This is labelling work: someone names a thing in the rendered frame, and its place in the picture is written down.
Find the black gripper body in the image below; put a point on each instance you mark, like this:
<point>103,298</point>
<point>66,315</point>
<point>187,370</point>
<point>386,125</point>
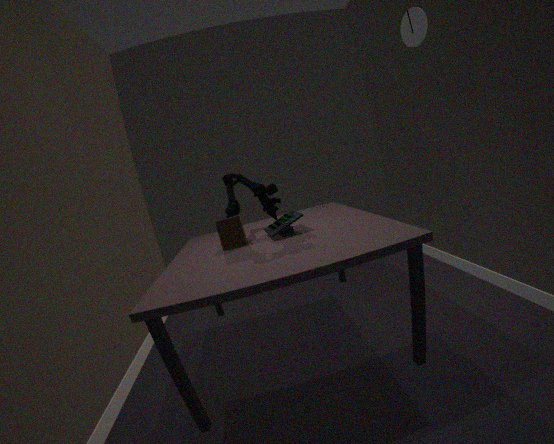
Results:
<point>268,206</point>

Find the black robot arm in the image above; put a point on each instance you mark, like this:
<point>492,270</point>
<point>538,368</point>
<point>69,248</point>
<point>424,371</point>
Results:
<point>259,190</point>

